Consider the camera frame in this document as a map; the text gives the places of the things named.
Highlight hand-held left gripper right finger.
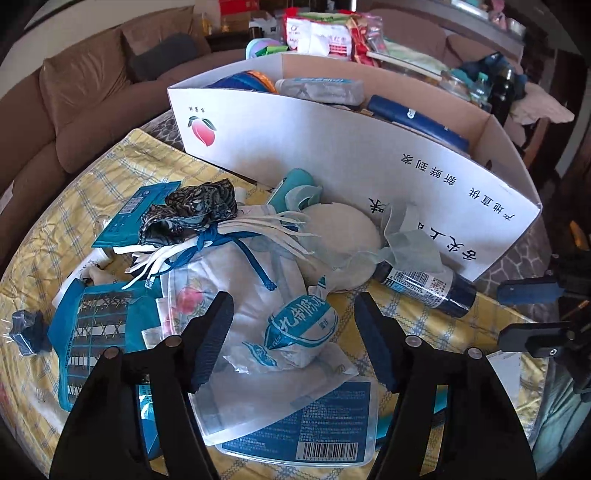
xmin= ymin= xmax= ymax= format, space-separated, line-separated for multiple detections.
xmin=355 ymin=292 xmax=537 ymax=480

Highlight brown armchair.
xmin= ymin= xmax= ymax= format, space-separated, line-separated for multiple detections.
xmin=369 ymin=8 xmax=527 ymax=70

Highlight grey patterned table cover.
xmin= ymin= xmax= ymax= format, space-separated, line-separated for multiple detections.
xmin=480 ymin=217 xmax=557 ymax=289

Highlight white drawstring bag blue cord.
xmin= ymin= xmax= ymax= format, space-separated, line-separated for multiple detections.
xmin=124 ymin=205 xmax=329 ymax=365

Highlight teal fabric piece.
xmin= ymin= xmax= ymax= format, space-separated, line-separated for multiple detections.
xmin=267 ymin=168 xmax=325 ymax=209

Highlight red box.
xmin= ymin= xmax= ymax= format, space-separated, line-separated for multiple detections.
xmin=219 ymin=0 xmax=260 ymax=17

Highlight brown sofa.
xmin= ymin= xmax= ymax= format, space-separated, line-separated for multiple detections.
xmin=0 ymin=16 xmax=214 ymax=278

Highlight dark patterned cloth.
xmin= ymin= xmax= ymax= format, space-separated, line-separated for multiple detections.
xmin=139 ymin=179 xmax=242 ymax=245

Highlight dark grey cushion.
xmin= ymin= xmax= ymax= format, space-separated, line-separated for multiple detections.
xmin=129 ymin=34 xmax=200 ymax=83

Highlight white snack packet red label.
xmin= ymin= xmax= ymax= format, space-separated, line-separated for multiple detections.
xmin=284 ymin=16 xmax=352 ymax=61

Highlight pastel round container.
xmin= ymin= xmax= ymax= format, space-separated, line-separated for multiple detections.
xmin=246 ymin=38 xmax=286 ymax=60

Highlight white cardboard box peach print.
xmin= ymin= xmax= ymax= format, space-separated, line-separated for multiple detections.
xmin=167 ymin=52 xmax=542 ymax=282

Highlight pale pink cloth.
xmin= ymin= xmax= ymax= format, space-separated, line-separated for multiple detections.
xmin=510 ymin=84 xmax=574 ymax=126

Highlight teal mesh bag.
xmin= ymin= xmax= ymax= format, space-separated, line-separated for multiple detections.
xmin=47 ymin=279 xmax=163 ymax=411

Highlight teal flat packet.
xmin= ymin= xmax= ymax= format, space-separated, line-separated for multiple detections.
xmin=91 ymin=181 xmax=182 ymax=247

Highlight dark blue spray bottle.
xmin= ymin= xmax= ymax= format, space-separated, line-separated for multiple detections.
xmin=372 ymin=261 xmax=478 ymax=319

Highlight white blue printed packet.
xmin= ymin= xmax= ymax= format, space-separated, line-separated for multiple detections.
xmin=136 ymin=382 xmax=163 ymax=460

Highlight round white pad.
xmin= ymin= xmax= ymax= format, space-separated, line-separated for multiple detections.
xmin=295 ymin=200 xmax=386 ymax=292

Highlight dark blue wrapped candy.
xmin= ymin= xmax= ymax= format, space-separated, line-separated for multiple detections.
xmin=0 ymin=308 xmax=51 ymax=357

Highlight blue tube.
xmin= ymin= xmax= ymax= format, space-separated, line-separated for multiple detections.
xmin=367 ymin=95 xmax=472 ymax=151

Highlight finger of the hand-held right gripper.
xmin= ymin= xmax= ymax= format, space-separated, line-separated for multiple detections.
xmin=498 ymin=258 xmax=591 ymax=306
xmin=498 ymin=322 xmax=578 ymax=357

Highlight small white packet teal print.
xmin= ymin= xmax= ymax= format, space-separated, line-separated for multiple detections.
xmin=264 ymin=277 xmax=334 ymax=370

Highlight yellow plaid tablecloth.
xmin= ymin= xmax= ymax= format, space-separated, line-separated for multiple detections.
xmin=0 ymin=128 xmax=550 ymax=480

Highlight pale teal gauze cloth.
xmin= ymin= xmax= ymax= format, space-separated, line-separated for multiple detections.
xmin=277 ymin=185 xmax=445 ymax=280

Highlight glass jar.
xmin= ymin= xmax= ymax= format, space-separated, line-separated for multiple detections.
xmin=438 ymin=69 xmax=472 ymax=100

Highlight white plastic packet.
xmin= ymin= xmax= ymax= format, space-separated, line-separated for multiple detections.
xmin=52 ymin=248 xmax=117 ymax=308

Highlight red snack packets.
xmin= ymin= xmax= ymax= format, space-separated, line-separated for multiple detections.
xmin=350 ymin=13 xmax=385 ymax=64

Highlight clear package blue label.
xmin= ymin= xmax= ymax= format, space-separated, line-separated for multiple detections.
xmin=189 ymin=342 xmax=382 ymax=467

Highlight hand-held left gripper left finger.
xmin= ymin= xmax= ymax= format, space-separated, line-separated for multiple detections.
xmin=48 ymin=291 xmax=236 ymax=480

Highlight blue round tin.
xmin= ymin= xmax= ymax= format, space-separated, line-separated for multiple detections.
xmin=205 ymin=71 xmax=278 ymax=93

